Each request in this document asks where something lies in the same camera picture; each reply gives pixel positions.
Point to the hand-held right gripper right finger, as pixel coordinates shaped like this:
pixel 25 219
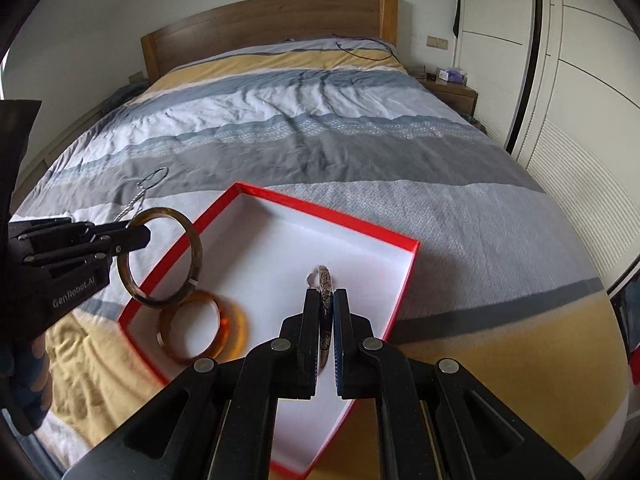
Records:
pixel 342 345

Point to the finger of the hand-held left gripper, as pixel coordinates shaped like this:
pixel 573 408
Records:
pixel 65 260
pixel 100 237

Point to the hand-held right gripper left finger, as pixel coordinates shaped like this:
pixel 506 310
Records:
pixel 311 340

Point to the engraved silver bangle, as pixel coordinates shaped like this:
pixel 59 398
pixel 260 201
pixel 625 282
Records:
pixel 327 300

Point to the amber translucent bangle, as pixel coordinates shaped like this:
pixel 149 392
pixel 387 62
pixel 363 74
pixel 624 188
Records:
pixel 240 330

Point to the dark brown bangle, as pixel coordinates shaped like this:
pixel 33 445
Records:
pixel 196 250

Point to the red shallow box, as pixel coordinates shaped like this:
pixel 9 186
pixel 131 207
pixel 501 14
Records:
pixel 260 240

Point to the person's left forearm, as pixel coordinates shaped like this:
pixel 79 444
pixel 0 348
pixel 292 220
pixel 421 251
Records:
pixel 27 385

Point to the grey cloth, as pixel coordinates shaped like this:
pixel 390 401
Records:
pixel 120 97

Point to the striped duvet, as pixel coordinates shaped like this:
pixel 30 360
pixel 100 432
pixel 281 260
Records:
pixel 350 135

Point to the wooden nightstand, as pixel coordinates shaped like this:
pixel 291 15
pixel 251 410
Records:
pixel 455 92

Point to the wooden headboard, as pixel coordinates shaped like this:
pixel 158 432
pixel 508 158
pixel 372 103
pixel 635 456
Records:
pixel 275 20

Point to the purple tissue box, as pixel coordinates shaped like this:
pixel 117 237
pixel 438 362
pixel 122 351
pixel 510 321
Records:
pixel 450 75

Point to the white wardrobe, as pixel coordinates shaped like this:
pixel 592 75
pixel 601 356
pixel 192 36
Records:
pixel 575 110

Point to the wooden bed side rail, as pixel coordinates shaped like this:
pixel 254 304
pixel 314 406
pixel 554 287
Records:
pixel 60 140

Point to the wall socket panel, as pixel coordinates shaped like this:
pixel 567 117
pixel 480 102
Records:
pixel 436 42
pixel 135 77

